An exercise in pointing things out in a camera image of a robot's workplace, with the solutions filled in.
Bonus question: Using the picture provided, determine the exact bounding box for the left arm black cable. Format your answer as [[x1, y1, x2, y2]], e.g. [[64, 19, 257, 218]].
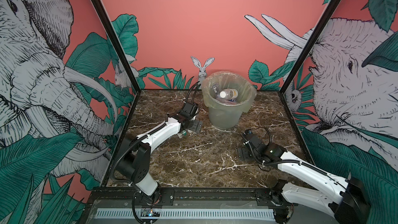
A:
[[108, 80, 201, 183]]

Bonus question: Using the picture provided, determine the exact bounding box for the right black frame post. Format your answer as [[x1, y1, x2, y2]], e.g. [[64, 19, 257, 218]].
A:
[[279, 0, 357, 94]]

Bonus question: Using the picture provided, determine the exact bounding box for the black front mounting rail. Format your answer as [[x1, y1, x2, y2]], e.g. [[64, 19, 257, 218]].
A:
[[88, 187, 310, 207]]

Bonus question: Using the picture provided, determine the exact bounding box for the green cap small bottle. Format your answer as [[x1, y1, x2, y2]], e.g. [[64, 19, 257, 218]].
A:
[[177, 130, 187, 139]]

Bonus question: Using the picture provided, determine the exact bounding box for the white label bottle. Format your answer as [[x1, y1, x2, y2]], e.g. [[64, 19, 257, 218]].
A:
[[219, 89, 238, 100]]

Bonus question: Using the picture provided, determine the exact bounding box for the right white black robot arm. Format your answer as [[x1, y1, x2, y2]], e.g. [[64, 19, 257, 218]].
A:
[[241, 129, 371, 224]]

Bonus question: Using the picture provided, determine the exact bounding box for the crushed clear bottle white cap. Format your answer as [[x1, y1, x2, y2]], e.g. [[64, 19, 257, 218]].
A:
[[211, 83, 221, 98]]

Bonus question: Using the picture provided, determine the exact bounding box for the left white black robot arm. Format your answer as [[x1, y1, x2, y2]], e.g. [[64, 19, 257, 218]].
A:
[[110, 102, 201, 197]]

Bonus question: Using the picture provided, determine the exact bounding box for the white slotted cable duct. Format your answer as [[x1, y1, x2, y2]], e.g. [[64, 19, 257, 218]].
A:
[[94, 208, 275, 221]]

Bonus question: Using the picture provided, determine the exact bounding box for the green mesh waste bin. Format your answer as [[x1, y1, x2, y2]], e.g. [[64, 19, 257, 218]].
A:
[[207, 76, 252, 130]]

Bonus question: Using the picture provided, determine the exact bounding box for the black frame post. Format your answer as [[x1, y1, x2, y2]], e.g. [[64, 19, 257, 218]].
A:
[[77, 0, 142, 93], [279, 0, 357, 94]]

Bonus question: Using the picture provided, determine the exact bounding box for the left black frame post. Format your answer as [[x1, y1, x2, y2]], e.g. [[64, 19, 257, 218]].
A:
[[77, 0, 142, 93]]

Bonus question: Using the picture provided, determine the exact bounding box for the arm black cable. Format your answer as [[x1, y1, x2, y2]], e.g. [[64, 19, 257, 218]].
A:
[[242, 127, 346, 190], [108, 80, 201, 183]]

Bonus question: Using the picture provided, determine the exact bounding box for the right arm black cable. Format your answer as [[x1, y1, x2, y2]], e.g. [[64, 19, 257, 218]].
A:
[[242, 127, 346, 190]]

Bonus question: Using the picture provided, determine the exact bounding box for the translucent plastic bin liner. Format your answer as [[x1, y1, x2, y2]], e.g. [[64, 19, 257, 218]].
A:
[[201, 71, 257, 113]]

